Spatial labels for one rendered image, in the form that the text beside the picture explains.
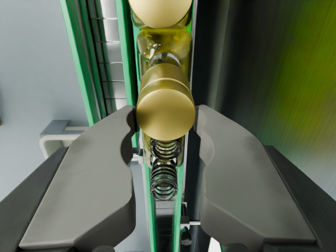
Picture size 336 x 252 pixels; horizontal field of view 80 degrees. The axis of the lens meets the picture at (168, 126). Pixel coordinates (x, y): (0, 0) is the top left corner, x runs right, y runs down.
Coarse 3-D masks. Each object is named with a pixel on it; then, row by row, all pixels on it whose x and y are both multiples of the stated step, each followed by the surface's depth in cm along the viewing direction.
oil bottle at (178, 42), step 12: (144, 36) 19; (156, 36) 19; (168, 36) 19; (180, 36) 19; (144, 48) 18; (156, 48) 18; (168, 48) 18; (180, 48) 18; (144, 60) 19; (180, 60) 19; (144, 72) 19
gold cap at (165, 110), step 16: (160, 64) 14; (144, 80) 13; (160, 80) 11; (176, 80) 12; (144, 96) 10; (160, 96) 10; (176, 96) 10; (144, 112) 11; (160, 112) 11; (176, 112) 11; (192, 112) 11; (144, 128) 11; (160, 128) 12; (176, 128) 12
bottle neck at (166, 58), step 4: (164, 52) 18; (156, 56) 18; (160, 56) 17; (164, 56) 17; (168, 56) 17; (172, 56) 18; (152, 60) 18; (156, 60) 16; (160, 60) 16; (164, 60) 16; (168, 60) 16; (172, 60) 16; (176, 60) 18; (152, 64) 16; (176, 64) 16; (148, 68) 17; (180, 68) 17
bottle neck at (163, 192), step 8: (152, 160) 24; (160, 160) 23; (168, 160) 23; (152, 168) 23; (160, 168) 22; (168, 168) 22; (152, 176) 22; (160, 176) 21; (168, 176) 21; (176, 176) 22; (152, 184) 21; (160, 184) 20; (168, 184) 20; (176, 184) 21; (152, 192) 21; (160, 192) 22; (168, 192) 22; (176, 192) 21
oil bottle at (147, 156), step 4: (144, 136) 25; (148, 136) 25; (184, 136) 26; (144, 140) 25; (148, 140) 25; (184, 140) 26; (144, 144) 25; (148, 144) 25; (184, 144) 26; (144, 148) 25; (148, 148) 25; (144, 152) 25; (148, 152) 25; (144, 156) 26; (148, 156) 25; (152, 156) 25; (180, 156) 25; (144, 160) 26; (148, 160) 25; (176, 160) 25; (180, 160) 26; (148, 164) 26; (176, 164) 26; (180, 164) 26
